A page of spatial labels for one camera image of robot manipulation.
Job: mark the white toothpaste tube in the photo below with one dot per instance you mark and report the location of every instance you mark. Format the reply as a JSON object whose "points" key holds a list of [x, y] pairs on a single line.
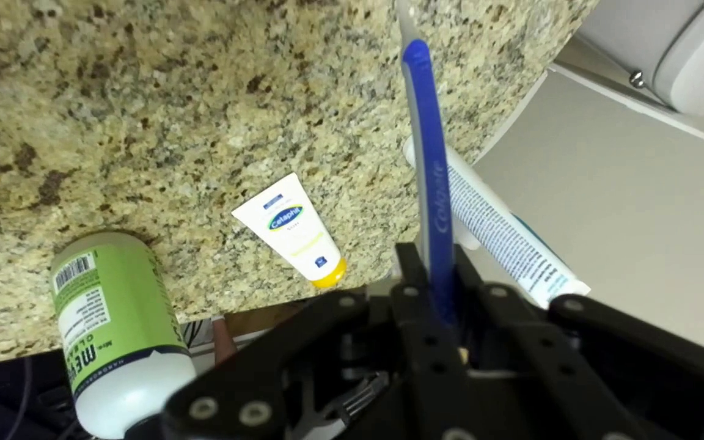
{"points": [[539, 273]]}

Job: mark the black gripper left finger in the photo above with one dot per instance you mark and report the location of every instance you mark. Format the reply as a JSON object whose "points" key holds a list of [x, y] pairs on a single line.
{"points": [[350, 366]]}

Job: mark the white toilet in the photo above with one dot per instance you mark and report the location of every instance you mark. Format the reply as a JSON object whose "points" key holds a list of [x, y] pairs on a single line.
{"points": [[658, 42]]}

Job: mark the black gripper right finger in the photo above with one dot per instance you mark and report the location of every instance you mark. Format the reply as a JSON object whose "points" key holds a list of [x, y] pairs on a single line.
{"points": [[588, 371]]}

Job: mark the white yellow-capped cream tube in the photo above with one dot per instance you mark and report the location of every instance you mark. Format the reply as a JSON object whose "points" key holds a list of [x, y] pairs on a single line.
{"points": [[285, 218]]}

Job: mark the blue and white toothbrush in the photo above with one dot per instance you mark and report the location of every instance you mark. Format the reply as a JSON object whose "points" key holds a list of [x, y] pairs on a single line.
{"points": [[430, 164]]}

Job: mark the green soap pump bottle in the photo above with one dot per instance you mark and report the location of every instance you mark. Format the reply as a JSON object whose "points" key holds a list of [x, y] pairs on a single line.
{"points": [[118, 334]]}

